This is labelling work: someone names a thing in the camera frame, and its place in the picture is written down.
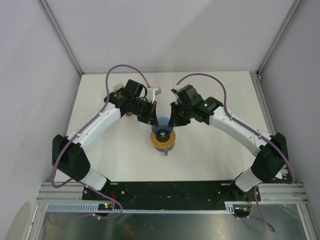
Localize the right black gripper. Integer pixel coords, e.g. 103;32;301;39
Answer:
168;101;194;128

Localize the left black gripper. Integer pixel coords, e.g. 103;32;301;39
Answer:
131;99;159;127

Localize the blue ribbed dripper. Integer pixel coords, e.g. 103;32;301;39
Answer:
151;116;174;138

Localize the wooden ring dripper stand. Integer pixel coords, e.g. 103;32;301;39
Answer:
150;130;176;149

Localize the glass coffee server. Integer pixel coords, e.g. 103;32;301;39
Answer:
155;144;175;156

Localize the orange coffee filter holder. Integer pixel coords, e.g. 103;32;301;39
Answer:
113;83;125;93

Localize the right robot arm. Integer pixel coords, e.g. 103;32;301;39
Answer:
169;84;288;201

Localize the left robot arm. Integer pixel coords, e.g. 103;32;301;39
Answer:
52;79;161;200

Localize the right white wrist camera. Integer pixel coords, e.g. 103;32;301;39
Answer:
170;84;180;94

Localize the right aluminium side rail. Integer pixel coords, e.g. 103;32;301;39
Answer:
249;70;320;240

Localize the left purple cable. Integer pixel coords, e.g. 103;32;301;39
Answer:
47;64;151;222

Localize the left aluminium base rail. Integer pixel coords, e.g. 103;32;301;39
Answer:
37;182;84;201

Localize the grey slotted cable duct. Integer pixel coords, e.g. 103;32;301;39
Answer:
44;201;251;214

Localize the right aluminium frame post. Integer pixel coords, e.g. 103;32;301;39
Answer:
256;0;305;76

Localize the aluminium frame post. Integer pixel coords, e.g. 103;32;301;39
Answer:
256;0;305;76
37;0;84;76

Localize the left aluminium frame post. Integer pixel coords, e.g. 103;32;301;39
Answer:
37;0;84;76

